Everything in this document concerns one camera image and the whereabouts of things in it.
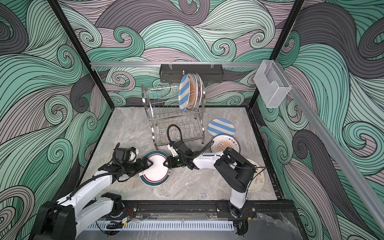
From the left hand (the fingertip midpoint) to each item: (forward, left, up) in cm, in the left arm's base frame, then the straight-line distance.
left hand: (148, 164), depth 85 cm
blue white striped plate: (+32, -47, -3) cm, 57 cm away
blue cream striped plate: (+28, -20, +31) cm, 46 cm away
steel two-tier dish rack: (+30, -9, +1) cm, 31 cm away
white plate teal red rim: (-4, -5, -6) cm, 9 cm away
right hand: (0, -10, 0) cm, 10 cm away
